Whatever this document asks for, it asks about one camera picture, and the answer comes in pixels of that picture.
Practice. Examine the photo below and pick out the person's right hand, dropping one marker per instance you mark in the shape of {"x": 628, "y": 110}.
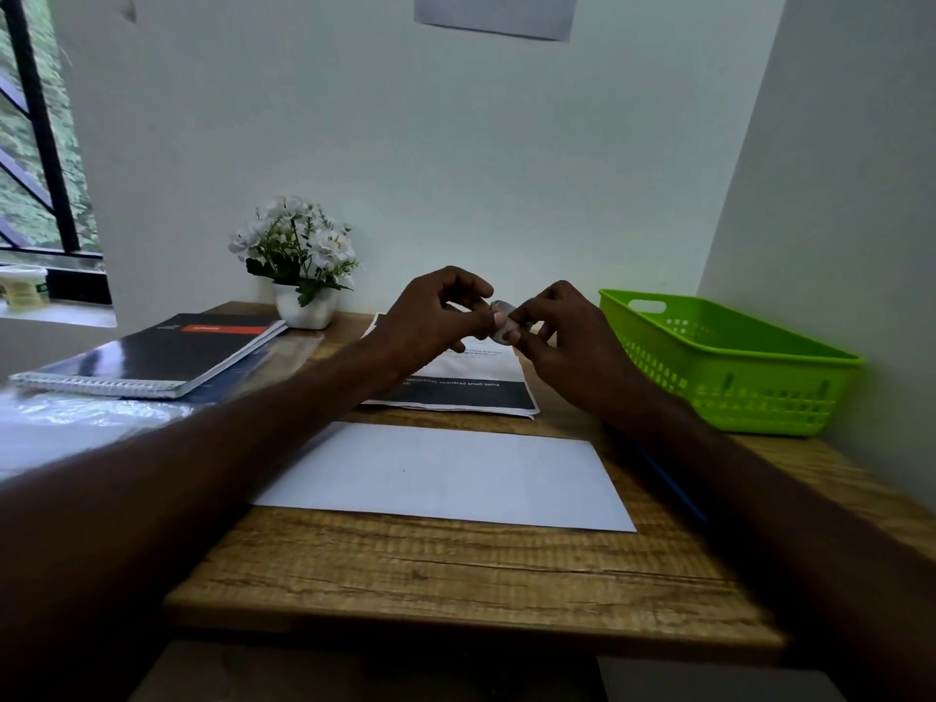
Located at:
{"x": 585, "y": 358}

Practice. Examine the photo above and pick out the person's left hand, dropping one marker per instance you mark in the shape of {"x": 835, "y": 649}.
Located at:
{"x": 428, "y": 321}

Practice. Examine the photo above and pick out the printed sheet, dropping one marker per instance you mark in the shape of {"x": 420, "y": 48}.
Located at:
{"x": 475, "y": 380}

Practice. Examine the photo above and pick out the small teal stamp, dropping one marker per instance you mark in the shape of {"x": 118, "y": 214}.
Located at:
{"x": 504, "y": 321}

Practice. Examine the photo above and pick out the green plastic basket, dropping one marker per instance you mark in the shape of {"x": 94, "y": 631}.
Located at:
{"x": 738, "y": 372}

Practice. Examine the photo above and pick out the white envelope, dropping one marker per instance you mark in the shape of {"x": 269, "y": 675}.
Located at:
{"x": 453, "y": 475}

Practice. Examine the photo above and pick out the clear plastic sleeve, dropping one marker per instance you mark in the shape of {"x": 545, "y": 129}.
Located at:
{"x": 95, "y": 413}

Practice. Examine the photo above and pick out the stack of white envelopes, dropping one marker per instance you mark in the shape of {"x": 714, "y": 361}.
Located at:
{"x": 66, "y": 449}

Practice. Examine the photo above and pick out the person's left forearm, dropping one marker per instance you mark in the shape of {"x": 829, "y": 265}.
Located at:
{"x": 161, "y": 504}

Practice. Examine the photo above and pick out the person's right forearm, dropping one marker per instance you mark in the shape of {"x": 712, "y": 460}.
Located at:
{"x": 790, "y": 533}

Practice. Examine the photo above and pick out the white flower plant in pot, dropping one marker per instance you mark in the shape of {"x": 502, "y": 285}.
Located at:
{"x": 296, "y": 244}

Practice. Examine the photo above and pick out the blue pen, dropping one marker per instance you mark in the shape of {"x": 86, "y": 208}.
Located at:
{"x": 676, "y": 489}

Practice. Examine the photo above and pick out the blue book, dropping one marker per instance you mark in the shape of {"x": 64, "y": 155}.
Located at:
{"x": 234, "y": 376}

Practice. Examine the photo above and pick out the black spiral notebook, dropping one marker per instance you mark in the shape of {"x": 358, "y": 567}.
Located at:
{"x": 161, "y": 354}

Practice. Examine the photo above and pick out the paper notice sheet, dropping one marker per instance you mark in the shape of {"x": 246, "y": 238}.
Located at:
{"x": 497, "y": 14}

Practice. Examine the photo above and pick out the white window sill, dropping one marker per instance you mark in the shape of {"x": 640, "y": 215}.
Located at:
{"x": 66, "y": 314}

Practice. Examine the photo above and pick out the small cream jar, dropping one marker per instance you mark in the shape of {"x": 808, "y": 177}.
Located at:
{"x": 25, "y": 288}

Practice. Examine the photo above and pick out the black window grille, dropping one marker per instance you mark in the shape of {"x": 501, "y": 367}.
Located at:
{"x": 40, "y": 138}

